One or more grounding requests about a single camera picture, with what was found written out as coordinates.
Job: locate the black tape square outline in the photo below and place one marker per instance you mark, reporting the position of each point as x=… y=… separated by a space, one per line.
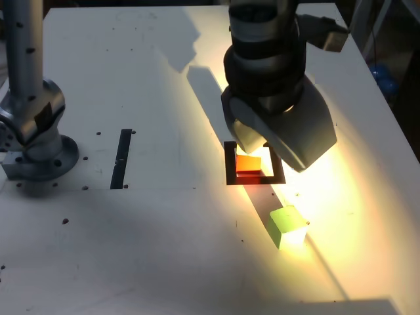
x=230 y=164

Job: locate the black tape strip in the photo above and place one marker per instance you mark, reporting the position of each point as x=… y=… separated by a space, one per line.
x=120 y=157

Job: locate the red cube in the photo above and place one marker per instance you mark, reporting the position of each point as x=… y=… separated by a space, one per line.
x=248 y=164

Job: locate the green cube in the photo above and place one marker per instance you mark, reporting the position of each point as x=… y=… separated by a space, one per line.
x=279 y=223

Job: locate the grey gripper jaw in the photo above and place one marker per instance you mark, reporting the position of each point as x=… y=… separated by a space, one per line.
x=246 y=131
x=308 y=138

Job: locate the white metal frame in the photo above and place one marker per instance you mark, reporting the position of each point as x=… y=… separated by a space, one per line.
x=378 y=29

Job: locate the blue round object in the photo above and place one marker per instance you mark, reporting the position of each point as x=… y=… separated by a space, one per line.
x=380 y=73

